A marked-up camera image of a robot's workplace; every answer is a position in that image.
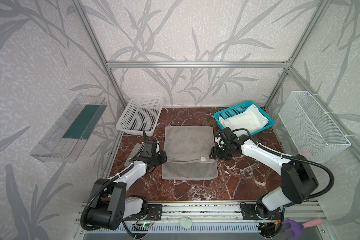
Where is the purple pink fork tool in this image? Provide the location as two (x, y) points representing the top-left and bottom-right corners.
(281, 219), (324, 240)

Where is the grey plastic basket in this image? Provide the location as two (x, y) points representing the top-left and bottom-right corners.
(116, 95), (165, 137)

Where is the white towel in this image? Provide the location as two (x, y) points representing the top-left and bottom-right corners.
(218, 105), (269, 134)

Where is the teal plastic basket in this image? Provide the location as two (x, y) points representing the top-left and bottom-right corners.
(214, 101), (275, 135)

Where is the aluminium rail frame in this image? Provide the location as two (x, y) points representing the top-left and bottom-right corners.
(67, 200), (338, 240)

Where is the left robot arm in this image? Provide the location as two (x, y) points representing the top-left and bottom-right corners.
(80, 141), (167, 231)

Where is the clear acrylic wall shelf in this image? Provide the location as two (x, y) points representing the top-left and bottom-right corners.
(30, 94), (108, 163)

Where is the white wire mesh basket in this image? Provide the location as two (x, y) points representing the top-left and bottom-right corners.
(279, 91), (351, 163)

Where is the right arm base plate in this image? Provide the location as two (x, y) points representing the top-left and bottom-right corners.
(239, 202), (284, 222)

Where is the pale green round disc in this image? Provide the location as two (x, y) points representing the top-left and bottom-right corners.
(179, 217), (193, 230)

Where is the grey towel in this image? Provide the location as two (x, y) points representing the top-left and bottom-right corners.
(162, 126), (218, 181)

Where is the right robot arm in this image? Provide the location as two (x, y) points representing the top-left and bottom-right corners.
(210, 127), (335, 219)

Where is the grey flat stone block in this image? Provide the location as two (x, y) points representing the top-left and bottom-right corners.
(124, 143), (143, 167)

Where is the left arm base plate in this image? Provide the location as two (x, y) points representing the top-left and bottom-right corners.
(124, 204), (163, 221)

